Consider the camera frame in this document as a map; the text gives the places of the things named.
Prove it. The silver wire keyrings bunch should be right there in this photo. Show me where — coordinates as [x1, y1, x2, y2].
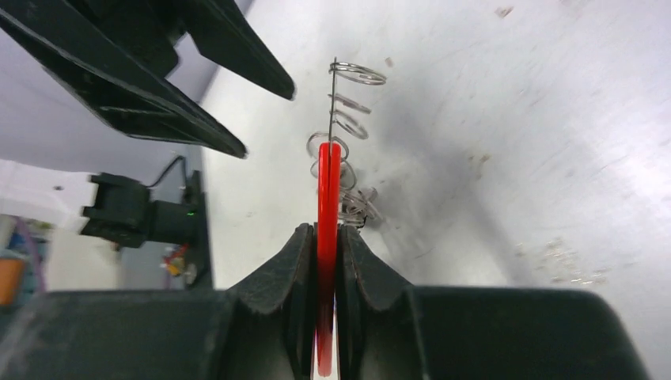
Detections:
[305, 59, 388, 229]

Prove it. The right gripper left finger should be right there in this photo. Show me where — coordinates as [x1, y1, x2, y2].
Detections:
[1, 224, 315, 379]

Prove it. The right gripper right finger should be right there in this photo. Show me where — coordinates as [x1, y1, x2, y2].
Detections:
[335, 227, 648, 379]

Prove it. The red handled key tool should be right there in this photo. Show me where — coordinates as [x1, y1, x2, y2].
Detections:
[314, 56, 344, 378]

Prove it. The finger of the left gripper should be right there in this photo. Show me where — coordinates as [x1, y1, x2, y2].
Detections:
[178, 0, 296, 101]
[1, 1, 248, 158]

